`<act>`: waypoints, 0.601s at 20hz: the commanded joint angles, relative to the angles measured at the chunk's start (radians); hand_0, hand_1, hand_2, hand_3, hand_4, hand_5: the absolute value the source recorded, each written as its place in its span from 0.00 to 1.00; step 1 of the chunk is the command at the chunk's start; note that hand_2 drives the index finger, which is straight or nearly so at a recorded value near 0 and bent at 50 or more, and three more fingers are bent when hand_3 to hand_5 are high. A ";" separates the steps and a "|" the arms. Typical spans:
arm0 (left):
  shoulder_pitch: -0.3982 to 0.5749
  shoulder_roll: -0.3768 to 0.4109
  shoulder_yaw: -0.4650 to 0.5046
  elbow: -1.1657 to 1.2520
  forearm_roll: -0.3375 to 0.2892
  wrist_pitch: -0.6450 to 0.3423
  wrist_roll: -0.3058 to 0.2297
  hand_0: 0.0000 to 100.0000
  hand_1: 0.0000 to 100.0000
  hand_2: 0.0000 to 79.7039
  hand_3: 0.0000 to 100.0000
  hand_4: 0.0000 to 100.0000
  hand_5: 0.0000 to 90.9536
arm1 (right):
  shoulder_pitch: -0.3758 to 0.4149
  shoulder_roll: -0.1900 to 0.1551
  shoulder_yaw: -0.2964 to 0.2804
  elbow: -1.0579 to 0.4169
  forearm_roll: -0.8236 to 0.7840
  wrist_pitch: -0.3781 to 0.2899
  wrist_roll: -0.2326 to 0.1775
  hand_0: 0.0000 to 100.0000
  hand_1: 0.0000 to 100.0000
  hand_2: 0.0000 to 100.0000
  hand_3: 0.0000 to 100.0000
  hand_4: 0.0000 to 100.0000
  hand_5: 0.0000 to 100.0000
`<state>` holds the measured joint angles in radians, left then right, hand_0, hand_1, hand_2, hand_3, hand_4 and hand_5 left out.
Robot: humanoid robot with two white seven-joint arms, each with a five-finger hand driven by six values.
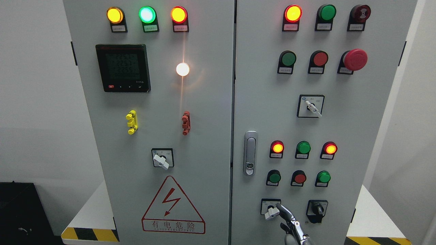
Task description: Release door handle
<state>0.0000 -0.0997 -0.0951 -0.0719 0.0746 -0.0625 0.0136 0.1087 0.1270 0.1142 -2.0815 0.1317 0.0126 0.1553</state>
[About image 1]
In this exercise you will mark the black box lower left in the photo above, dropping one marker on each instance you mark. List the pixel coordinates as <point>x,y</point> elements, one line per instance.
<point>23,220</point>

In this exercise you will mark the green lamp middle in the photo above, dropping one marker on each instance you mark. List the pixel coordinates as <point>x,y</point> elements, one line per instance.
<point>303,149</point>

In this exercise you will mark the red terminal connector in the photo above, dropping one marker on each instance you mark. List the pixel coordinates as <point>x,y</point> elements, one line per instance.
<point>186,125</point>

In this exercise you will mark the green lamp top right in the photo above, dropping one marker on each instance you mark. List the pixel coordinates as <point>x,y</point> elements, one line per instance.
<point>324,17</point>

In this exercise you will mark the left door rotary switch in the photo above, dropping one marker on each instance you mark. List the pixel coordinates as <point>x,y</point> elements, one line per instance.
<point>162,157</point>

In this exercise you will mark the red emergency stop mushroom button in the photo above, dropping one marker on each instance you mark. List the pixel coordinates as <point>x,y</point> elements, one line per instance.
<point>351,61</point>

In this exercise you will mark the red push button upper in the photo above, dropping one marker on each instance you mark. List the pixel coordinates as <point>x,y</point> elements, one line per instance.
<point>317,62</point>

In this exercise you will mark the red lit lamp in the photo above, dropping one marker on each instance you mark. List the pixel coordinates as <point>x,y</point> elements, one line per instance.
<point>328,150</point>
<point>276,150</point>

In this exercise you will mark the grey cabinet door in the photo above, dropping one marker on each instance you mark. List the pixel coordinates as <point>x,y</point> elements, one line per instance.
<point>267,102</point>
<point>201,158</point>

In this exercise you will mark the red lit lamp middle right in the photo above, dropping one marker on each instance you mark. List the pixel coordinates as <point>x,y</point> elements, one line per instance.
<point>328,150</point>

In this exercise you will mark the red lit lamp middle left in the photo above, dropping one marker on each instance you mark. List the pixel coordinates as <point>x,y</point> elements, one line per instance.
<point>276,150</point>

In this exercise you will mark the dark red buzzer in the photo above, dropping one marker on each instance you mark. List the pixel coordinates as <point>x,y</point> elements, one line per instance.
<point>357,18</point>

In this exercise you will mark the yellow indicator lamp top left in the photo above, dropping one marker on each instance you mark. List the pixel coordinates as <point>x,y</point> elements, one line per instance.
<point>117,19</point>

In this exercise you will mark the black knob selector switch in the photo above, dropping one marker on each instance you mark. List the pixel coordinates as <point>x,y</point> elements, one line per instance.
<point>316,210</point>

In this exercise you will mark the orange red-ringed indicator lamp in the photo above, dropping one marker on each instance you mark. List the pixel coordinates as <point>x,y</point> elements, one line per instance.
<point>179,19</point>

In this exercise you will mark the door rotary switch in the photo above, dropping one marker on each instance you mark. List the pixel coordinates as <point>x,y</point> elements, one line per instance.
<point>310,106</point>
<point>162,157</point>

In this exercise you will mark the white lit indicator lamp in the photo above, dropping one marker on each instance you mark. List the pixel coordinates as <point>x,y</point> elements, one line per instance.
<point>182,69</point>

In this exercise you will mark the black digital power meter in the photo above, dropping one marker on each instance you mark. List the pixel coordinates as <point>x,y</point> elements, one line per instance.
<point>124,68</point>

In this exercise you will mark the white platform with hazard stripes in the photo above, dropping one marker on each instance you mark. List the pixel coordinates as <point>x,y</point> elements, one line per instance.
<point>94,223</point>

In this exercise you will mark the red lit lamp right door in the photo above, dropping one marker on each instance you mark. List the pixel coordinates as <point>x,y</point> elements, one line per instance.
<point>291,18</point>

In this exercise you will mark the green lit indicator lamp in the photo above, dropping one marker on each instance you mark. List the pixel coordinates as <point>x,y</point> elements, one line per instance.
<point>149,20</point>

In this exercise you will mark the red push button lower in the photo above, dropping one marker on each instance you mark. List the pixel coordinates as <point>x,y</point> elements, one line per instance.
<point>298,178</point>

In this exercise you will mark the red electric hazard warning sticker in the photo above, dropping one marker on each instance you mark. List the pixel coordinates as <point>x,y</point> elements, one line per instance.
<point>172,211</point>

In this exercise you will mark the lower white-lever rotary switch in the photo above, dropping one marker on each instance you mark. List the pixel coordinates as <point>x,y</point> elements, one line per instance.
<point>269,208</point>

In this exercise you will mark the green push button lower right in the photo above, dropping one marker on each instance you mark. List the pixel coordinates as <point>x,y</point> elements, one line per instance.
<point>323,178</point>

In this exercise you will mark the green push button upper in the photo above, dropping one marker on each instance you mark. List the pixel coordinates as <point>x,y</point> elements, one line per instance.
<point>286,62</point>

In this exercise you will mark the green push button lower left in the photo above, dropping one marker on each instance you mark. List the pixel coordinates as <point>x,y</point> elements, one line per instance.
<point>273,178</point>

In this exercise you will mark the right door upper rotary switch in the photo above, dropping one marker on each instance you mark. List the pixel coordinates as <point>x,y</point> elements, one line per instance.
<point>310,106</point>

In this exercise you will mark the silver door handle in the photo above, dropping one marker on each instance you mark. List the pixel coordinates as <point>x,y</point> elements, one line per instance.
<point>250,144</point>

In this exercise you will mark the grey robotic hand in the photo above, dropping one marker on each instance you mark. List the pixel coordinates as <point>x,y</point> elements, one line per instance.
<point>294,233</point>

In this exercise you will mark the yellow terminal connector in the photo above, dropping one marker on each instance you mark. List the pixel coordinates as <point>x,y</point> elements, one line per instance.
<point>131,117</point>

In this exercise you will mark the red push button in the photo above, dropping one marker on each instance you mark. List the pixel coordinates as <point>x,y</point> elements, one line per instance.
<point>317,62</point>
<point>298,178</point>

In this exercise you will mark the grey left cabinet door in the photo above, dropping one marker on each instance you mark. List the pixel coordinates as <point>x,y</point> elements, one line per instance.
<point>201,158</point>

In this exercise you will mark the grey right cabinet door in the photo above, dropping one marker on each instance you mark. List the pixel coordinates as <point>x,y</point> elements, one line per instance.
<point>267,102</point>

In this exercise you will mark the green push button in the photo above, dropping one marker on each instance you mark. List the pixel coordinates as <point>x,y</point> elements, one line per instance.
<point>286,62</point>
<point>323,178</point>
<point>273,178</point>

